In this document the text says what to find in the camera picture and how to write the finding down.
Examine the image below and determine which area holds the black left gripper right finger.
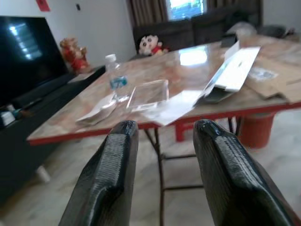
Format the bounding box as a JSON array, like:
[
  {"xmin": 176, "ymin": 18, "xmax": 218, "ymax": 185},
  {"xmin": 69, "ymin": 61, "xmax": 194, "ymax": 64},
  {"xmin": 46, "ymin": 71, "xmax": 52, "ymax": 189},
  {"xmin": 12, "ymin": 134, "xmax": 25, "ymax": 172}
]
[{"xmin": 193, "ymin": 119, "xmax": 296, "ymax": 226}]

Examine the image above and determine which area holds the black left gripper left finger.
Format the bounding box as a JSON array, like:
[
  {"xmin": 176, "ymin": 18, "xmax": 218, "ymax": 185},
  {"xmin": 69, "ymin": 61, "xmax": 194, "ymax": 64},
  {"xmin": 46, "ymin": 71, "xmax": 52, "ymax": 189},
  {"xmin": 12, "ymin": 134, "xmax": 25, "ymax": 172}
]
[{"xmin": 58, "ymin": 120, "xmax": 139, "ymax": 226}]

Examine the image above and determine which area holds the orange rubbish bin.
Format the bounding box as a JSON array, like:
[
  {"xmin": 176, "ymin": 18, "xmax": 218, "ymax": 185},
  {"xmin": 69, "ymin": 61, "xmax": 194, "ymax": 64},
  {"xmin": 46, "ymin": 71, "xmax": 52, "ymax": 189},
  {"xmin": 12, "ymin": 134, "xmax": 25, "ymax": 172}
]
[{"xmin": 239, "ymin": 113, "xmax": 277, "ymax": 149}]

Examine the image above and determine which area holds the white tissue packet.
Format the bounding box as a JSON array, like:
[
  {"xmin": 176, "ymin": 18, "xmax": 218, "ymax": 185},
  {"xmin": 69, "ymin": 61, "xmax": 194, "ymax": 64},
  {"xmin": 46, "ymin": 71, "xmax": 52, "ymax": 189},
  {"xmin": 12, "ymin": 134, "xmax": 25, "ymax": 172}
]
[{"xmin": 75, "ymin": 101, "xmax": 117, "ymax": 125}]

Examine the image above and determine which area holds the red plastic stool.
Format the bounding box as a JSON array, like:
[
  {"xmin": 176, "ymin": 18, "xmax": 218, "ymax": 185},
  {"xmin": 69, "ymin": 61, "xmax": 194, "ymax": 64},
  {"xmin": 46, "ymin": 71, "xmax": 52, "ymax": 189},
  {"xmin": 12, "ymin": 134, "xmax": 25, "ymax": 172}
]
[{"xmin": 175, "ymin": 116, "xmax": 236, "ymax": 142}]

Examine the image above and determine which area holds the black TV cabinet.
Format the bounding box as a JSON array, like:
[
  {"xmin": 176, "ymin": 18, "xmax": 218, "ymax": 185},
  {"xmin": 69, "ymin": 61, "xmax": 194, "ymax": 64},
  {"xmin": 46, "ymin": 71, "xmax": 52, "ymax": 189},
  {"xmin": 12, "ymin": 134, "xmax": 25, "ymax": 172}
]
[{"xmin": 0, "ymin": 65, "xmax": 106, "ymax": 205}]

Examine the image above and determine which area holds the white paper sheet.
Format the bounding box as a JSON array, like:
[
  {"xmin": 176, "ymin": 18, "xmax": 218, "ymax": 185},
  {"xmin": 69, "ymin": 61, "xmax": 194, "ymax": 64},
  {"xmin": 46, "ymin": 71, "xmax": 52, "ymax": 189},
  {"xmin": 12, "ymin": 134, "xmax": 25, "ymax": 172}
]
[{"xmin": 141, "ymin": 90, "xmax": 205, "ymax": 125}]

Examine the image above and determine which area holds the clear plastic container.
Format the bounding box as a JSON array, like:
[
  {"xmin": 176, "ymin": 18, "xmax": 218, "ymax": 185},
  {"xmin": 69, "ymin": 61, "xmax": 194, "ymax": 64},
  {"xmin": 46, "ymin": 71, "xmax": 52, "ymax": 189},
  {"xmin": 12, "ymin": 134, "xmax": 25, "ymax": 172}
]
[{"xmin": 127, "ymin": 79, "xmax": 170, "ymax": 110}]

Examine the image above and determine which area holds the clear plastic water bottle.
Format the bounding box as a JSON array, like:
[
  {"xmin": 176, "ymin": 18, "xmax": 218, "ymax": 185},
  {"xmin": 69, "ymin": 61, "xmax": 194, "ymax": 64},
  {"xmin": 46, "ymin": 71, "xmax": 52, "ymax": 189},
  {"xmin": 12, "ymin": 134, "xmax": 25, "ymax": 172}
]
[{"xmin": 105, "ymin": 54, "xmax": 131, "ymax": 102}]

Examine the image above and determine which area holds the long white carton box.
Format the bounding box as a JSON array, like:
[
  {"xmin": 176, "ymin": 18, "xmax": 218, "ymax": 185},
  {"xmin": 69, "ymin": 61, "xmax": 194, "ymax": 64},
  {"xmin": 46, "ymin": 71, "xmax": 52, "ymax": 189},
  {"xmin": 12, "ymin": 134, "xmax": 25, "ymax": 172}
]
[{"xmin": 195, "ymin": 40, "xmax": 261, "ymax": 104}]

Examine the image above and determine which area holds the flat brown cardboard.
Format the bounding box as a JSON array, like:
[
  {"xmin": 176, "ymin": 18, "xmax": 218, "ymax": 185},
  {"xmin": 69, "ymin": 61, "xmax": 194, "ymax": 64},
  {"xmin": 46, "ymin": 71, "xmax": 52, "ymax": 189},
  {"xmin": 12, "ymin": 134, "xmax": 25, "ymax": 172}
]
[{"xmin": 244, "ymin": 56, "xmax": 301, "ymax": 103}]

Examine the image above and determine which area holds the marble top folding table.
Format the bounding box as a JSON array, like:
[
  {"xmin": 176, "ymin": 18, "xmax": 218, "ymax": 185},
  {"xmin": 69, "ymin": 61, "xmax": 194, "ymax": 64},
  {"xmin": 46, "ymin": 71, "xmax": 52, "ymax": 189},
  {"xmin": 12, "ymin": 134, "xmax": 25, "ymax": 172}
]
[{"xmin": 27, "ymin": 35, "xmax": 301, "ymax": 226}]

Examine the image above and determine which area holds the red gold figurine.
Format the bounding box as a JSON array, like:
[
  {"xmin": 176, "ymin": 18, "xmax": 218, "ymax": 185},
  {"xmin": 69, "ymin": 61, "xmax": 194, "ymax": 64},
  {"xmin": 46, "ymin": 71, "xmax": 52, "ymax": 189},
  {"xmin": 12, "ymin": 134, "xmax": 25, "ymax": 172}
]
[{"xmin": 60, "ymin": 37, "xmax": 90, "ymax": 73}]

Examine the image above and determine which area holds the cartoon boy plush doll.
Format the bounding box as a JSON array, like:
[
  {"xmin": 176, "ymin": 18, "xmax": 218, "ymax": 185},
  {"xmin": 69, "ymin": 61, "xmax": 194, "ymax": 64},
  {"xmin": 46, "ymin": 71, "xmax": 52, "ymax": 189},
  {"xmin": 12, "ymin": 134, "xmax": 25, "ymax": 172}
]
[{"xmin": 137, "ymin": 34, "xmax": 170, "ymax": 56}]

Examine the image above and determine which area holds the black flat television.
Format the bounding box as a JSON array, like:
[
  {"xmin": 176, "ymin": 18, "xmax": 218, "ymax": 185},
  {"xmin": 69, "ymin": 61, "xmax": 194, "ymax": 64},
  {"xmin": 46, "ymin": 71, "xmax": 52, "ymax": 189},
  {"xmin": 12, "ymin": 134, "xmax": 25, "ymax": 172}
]
[{"xmin": 0, "ymin": 16, "xmax": 69, "ymax": 106}]

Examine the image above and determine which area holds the dark fabric sofa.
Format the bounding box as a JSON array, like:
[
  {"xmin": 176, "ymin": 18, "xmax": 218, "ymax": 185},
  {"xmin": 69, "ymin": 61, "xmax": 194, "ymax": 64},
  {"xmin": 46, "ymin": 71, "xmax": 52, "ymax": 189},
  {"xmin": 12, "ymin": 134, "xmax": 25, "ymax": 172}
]
[{"xmin": 133, "ymin": 9, "xmax": 264, "ymax": 54}]

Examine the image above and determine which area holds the brown curtain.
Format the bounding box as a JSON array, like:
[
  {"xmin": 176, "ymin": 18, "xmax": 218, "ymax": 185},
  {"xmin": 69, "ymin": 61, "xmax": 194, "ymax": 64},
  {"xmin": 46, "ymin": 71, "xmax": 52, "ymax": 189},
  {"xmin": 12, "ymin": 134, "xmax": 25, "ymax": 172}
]
[{"xmin": 128, "ymin": 0, "xmax": 169, "ymax": 26}]

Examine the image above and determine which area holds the bright window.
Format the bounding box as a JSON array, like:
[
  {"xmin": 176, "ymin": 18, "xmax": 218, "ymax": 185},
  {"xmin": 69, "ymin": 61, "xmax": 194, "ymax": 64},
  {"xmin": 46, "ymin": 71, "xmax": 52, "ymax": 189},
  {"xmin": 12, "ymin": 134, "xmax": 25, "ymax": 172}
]
[{"xmin": 166, "ymin": 0, "xmax": 207, "ymax": 21}]

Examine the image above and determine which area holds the red paper wall decoration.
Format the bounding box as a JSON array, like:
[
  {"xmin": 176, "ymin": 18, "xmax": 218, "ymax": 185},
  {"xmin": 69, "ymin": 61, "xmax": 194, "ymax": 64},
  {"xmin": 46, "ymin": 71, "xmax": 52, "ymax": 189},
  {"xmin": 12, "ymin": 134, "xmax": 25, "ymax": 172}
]
[{"xmin": 35, "ymin": 0, "xmax": 51, "ymax": 12}]

